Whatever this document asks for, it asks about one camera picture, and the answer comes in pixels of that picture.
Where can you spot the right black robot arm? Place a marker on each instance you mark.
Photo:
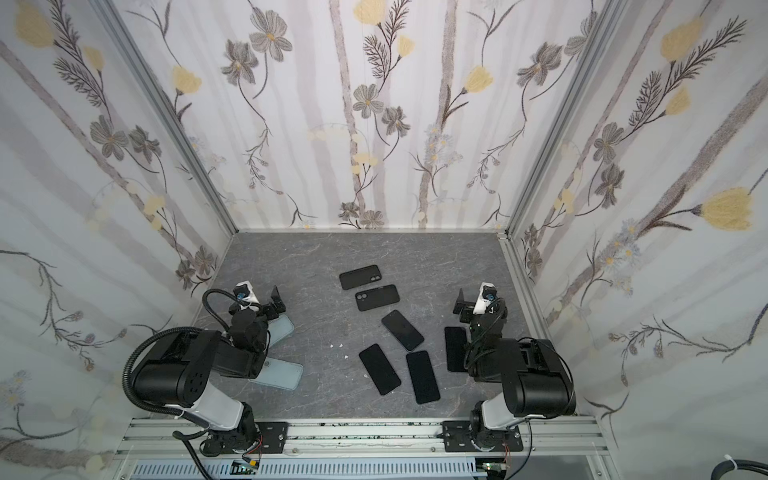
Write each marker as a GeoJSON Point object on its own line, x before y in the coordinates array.
{"type": "Point", "coordinates": [536, 383]}

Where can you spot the translucent green case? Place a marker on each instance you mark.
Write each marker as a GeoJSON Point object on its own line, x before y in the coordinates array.
{"type": "Point", "coordinates": [279, 374]}
{"type": "Point", "coordinates": [279, 329]}

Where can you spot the upper translucent green case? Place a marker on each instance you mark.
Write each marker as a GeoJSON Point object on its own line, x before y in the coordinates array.
{"type": "Point", "coordinates": [279, 329]}

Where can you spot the left black phone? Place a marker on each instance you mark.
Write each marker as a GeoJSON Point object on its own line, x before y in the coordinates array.
{"type": "Point", "coordinates": [379, 369]}

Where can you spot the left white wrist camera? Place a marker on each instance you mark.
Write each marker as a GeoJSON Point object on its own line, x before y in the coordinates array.
{"type": "Point", "coordinates": [244, 293]}

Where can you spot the black phone with blue edge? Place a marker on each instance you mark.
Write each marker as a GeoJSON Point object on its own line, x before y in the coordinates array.
{"type": "Point", "coordinates": [402, 329]}

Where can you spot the white perforated cable duct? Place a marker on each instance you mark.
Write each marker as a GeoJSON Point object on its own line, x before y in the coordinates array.
{"type": "Point", "coordinates": [354, 468]}

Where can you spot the lower translucent green case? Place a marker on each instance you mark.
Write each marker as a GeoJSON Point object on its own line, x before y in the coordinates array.
{"type": "Point", "coordinates": [279, 374]}

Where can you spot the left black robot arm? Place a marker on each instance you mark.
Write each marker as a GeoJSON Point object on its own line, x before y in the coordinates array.
{"type": "Point", "coordinates": [169, 373]}

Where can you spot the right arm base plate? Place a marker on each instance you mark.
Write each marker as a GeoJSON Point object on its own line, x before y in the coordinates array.
{"type": "Point", "coordinates": [466, 437]}

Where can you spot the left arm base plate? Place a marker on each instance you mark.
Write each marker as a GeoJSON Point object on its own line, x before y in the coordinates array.
{"type": "Point", "coordinates": [264, 438]}

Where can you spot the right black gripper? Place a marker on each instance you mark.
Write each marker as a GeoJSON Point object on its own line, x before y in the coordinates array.
{"type": "Point", "coordinates": [470, 307]}

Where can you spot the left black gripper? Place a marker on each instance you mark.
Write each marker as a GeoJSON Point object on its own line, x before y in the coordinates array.
{"type": "Point", "coordinates": [267, 306]}

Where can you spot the right black phone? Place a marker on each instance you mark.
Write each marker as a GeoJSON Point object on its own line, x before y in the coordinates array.
{"type": "Point", "coordinates": [455, 343]}

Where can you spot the aluminium mounting rail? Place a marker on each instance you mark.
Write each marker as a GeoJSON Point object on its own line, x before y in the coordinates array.
{"type": "Point", "coordinates": [420, 437]}

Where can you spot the middle black phone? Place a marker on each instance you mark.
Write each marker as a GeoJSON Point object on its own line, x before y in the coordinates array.
{"type": "Point", "coordinates": [422, 376]}

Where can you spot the black phone case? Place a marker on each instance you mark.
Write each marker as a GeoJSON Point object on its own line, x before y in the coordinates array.
{"type": "Point", "coordinates": [359, 277]}
{"type": "Point", "coordinates": [378, 297]}

